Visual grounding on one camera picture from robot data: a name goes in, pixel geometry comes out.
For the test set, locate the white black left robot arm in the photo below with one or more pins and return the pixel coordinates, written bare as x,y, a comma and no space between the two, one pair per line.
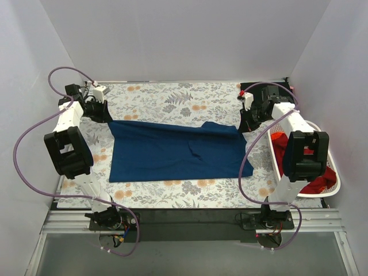
71,155

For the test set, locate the orange t shirt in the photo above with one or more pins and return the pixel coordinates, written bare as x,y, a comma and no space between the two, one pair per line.
277,135

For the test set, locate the blue t shirt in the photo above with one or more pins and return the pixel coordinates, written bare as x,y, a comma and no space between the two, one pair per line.
145,151

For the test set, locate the folded black t shirt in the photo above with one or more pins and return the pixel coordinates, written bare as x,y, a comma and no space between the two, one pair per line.
256,90

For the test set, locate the floral patterned table mat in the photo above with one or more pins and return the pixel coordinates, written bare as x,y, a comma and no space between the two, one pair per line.
190,105

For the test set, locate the red t shirt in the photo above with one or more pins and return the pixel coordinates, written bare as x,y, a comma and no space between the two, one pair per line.
317,186

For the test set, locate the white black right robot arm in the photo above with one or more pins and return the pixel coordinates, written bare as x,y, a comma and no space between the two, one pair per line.
306,153

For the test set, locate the aluminium frame rail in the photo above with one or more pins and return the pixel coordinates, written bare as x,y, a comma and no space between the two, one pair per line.
313,220

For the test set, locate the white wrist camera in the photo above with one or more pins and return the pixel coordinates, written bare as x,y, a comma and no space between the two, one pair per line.
99,93
246,99

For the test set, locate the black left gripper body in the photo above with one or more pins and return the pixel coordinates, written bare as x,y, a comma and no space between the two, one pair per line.
100,111

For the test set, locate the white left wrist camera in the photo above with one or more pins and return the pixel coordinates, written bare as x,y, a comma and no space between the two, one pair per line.
99,93

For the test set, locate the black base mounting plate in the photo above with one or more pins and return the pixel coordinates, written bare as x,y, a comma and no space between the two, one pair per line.
181,225

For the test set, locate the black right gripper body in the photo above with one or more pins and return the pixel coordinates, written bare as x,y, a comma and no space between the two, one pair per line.
250,120

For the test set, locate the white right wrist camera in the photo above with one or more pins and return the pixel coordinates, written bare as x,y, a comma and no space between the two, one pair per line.
246,99

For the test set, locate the white perforated laundry basket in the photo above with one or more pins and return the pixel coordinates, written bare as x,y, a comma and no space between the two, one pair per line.
330,163

